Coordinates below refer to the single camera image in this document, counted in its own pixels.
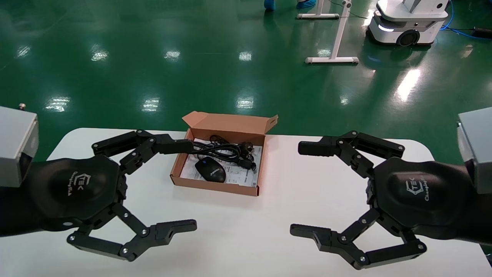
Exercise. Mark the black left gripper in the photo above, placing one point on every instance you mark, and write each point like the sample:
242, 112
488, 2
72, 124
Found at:
73, 188

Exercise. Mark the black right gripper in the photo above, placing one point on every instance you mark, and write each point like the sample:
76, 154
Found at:
419, 196

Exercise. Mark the white wheeled mobile robot base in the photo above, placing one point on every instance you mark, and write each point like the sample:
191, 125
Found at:
407, 19

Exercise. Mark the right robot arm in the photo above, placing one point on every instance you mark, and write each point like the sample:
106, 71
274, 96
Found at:
483, 219

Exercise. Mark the brown cardboard box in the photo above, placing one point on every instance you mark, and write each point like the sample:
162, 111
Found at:
230, 127

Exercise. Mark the white printed paper sheet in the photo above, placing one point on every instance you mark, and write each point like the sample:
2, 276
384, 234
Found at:
240, 177

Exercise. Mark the white T-shaped table leg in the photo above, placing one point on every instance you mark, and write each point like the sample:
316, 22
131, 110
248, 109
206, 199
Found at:
334, 59
319, 16

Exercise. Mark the blue shoe cover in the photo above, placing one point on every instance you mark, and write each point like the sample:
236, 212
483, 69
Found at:
306, 4
269, 4

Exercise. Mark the black power adapter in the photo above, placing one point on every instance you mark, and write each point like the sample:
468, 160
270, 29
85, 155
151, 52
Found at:
483, 32

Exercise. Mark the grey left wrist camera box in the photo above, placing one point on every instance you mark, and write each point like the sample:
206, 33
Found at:
15, 144

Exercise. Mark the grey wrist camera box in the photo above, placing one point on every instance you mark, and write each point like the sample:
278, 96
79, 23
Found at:
15, 144
478, 146

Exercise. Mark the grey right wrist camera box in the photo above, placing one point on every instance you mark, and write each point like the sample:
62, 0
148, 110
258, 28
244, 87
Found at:
478, 146

